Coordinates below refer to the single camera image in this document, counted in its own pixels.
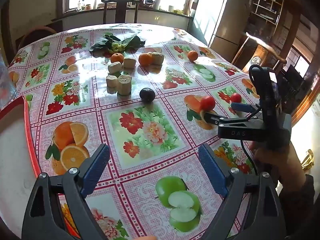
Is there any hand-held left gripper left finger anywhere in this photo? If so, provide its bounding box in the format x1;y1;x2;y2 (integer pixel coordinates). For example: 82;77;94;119
22;144;111;240

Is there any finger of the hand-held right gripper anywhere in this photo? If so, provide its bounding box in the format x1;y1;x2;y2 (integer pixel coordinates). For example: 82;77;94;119
204;112;262;127
231;102;261;114

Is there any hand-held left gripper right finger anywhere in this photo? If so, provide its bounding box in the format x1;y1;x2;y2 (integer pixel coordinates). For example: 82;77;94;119
198;144;287;240

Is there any red rimmed white tray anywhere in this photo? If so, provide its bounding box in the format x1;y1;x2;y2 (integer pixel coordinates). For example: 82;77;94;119
0;95;80;240

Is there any person's right forearm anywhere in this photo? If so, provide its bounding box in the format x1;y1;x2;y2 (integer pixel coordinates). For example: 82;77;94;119
277;175;317;235

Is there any person's right hand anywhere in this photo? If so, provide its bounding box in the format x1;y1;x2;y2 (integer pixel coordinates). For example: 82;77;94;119
249;140;307;188

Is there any carved wooden chair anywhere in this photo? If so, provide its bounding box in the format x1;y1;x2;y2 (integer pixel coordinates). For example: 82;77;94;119
231;32;288;71

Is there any fruit and flower printed tablecloth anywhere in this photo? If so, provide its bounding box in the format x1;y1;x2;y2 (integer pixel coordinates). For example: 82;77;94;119
7;23;262;240

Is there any dark round fruit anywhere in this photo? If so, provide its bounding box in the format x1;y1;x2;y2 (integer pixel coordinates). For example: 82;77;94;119
139;88;156;103

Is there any beige refrigerator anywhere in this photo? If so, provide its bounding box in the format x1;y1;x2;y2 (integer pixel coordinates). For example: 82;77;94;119
209;0;252;55

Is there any clear glass mug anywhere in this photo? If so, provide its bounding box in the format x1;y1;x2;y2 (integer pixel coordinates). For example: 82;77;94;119
0;55;18;108

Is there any leafy green vegetable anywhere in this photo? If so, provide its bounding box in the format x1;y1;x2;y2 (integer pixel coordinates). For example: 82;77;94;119
89;34;146;53

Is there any round back wooden chair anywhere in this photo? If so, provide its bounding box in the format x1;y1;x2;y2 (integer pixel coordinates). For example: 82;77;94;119
19;26;58;49

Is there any dark wooden chair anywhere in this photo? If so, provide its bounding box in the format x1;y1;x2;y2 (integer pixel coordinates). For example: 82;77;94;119
101;0;143;24

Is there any black cable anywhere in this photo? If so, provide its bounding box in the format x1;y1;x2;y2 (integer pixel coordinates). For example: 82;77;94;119
240;139;259;173

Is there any wooden wall shelf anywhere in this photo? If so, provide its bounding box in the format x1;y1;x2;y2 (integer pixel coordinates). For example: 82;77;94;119
246;0;285;38

